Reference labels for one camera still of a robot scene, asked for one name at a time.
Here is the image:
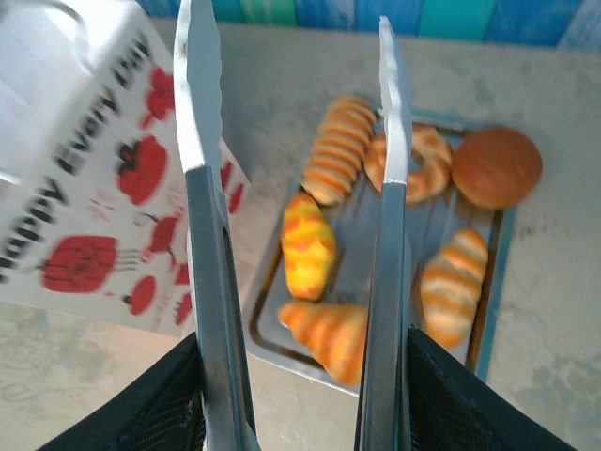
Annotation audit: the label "red and white paper bag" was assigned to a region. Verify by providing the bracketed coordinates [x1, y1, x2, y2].
[0, 0, 253, 338]

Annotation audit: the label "yellow striped fake bread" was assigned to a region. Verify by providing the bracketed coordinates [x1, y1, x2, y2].
[280, 191, 338, 302]

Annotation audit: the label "striped long fake roll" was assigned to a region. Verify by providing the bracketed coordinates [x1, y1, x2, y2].
[419, 228, 489, 349]

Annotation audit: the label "metal tongs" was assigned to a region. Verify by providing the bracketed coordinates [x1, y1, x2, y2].
[171, 0, 415, 451]

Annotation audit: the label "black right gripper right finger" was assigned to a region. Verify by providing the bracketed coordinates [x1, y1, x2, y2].
[406, 327, 579, 451]

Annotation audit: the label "ridged spiral fake bread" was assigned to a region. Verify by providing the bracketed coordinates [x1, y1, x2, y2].
[301, 95, 378, 207]

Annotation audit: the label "orange fake croissant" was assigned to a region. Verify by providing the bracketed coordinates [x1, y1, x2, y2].
[277, 300, 371, 388]

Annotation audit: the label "metal baking tray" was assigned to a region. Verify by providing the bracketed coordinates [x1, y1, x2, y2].
[247, 108, 517, 391]

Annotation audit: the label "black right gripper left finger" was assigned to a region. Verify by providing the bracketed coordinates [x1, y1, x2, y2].
[37, 331, 208, 451]

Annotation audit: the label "round brown fake bun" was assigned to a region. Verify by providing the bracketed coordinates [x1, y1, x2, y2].
[450, 126, 545, 211]

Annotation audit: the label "twisted ring fake bread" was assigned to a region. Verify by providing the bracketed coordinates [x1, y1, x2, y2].
[363, 122, 455, 206]

